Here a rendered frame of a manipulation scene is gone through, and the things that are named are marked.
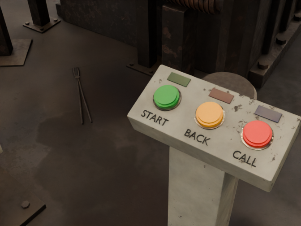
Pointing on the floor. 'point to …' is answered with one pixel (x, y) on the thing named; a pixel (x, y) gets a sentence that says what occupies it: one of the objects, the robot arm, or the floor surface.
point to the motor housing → (183, 31)
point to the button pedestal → (210, 148)
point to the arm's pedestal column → (17, 202)
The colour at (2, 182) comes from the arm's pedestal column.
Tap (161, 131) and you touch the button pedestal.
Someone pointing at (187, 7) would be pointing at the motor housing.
